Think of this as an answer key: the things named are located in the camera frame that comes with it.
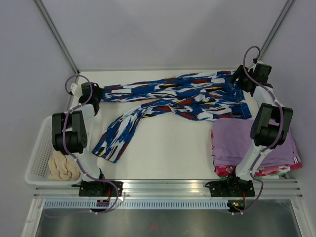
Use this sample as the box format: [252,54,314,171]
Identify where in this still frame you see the blue patterned trousers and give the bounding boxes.
[92,71,251,163]

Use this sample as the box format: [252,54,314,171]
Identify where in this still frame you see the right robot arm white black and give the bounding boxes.
[230,63,293,181]

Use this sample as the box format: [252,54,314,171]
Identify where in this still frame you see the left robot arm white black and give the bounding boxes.
[48,82,103,182]

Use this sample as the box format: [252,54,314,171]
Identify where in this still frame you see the pink patterned folded trousers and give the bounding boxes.
[210,128,303,177]

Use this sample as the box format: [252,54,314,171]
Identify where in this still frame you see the cream crumpled garment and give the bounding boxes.
[48,150,80,181]

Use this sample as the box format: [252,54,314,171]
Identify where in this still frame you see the white perforated plastic basket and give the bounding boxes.
[25,116,82,187]

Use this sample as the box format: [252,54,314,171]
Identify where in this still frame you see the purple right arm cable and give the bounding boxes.
[217,45,284,215]

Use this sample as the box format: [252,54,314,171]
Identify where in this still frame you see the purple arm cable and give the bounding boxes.
[217,45,284,215]
[44,75,121,218]

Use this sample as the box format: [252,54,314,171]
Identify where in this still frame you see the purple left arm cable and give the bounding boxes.
[44,75,121,218]

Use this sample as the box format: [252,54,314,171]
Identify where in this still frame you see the right aluminium frame post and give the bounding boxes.
[259,0,296,60]

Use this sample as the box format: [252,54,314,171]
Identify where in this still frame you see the aluminium frame post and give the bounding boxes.
[33,0,79,73]
[259,0,296,60]

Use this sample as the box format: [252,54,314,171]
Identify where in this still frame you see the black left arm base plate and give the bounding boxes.
[79,181,123,198]

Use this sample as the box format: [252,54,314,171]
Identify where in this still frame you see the left aluminium frame post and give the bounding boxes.
[33,0,79,73]

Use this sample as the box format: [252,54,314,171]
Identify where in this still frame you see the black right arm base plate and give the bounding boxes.
[205,178,255,198]

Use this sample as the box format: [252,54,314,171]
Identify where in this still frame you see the white slotted cable duct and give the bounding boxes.
[43,198,244,210]

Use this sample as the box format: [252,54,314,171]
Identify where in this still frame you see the aluminium mounting rail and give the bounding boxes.
[33,179,303,199]

